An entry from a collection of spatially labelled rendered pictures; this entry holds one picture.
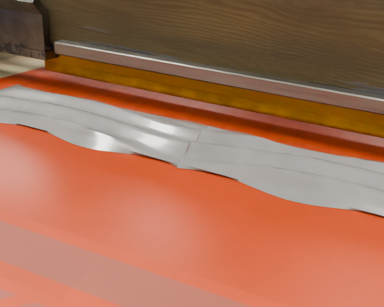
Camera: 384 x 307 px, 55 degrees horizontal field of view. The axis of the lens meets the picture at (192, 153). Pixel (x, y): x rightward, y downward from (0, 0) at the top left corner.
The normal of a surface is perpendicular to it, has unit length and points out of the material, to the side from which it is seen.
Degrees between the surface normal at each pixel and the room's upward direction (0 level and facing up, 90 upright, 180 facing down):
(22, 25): 90
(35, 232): 0
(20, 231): 0
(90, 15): 90
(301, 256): 0
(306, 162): 31
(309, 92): 90
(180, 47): 90
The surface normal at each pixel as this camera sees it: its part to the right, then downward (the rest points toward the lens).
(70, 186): 0.09, -0.89
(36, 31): -0.33, 0.39
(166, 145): -0.12, -0.54
